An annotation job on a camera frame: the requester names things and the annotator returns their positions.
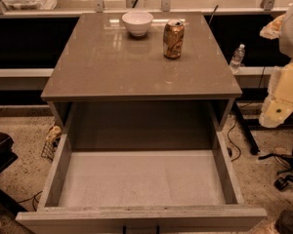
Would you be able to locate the black furniture at left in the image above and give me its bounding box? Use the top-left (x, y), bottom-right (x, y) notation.
top-left (0, 133), bottom-right (25, 215)

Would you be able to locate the black office chair base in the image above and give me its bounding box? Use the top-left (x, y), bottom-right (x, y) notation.
top-left (258, 153), bottom-right (293, 191)

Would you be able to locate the wire basket with crumpled item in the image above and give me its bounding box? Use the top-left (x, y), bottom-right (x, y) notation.
top-left (41, 126), bottom-right (62, 161)

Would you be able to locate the grey drawer cabinet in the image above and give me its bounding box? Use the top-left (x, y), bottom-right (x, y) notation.
top-left (41, 12), bottom-right (241, 142)

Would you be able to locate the black cable on floor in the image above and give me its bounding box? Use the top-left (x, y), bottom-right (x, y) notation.
top-left (17, 190), bottom-right (43, 212)

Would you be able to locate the grey top drawer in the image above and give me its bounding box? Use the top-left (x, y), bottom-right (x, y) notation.
top-left (17, 101), bottom-right (266, 234)

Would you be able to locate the black cable right floor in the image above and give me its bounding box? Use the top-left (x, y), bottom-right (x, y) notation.
top-left (226, 114), bottom-right (242, 163)

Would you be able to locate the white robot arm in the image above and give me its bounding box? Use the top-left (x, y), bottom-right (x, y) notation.
top-left (259, 4), bottom-right (293, 128)

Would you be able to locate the black metal stand leg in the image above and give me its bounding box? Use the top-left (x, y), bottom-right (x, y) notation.
top-left (232, 102), bottom-right (260, 155)

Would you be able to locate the golden soda can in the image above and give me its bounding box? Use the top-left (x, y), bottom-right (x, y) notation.
top-left (163, 19), bottom-right (185, 59)

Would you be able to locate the white ceramic bowl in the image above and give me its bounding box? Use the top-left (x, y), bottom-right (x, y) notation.
top-left (122, 11), bottom-right (153, 36)

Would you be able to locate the clear plastic water bottle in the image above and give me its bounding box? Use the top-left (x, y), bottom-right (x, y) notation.
top-left (230, 44), bottom-right (245, 73)

